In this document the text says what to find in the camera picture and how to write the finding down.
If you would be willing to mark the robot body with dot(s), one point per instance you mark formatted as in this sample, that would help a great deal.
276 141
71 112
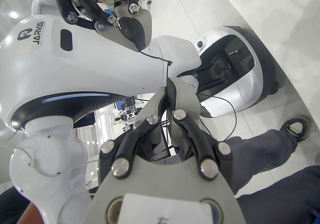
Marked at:
100 69

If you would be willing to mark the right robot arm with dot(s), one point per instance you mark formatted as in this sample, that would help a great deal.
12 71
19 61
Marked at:
55 150

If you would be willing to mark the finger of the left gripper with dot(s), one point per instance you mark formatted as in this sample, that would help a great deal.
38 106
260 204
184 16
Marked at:
130 32
145 19

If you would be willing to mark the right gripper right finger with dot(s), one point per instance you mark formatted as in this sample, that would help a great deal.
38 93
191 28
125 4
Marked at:
187 104

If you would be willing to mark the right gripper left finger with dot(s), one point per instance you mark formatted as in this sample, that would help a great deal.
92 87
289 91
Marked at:
147 109

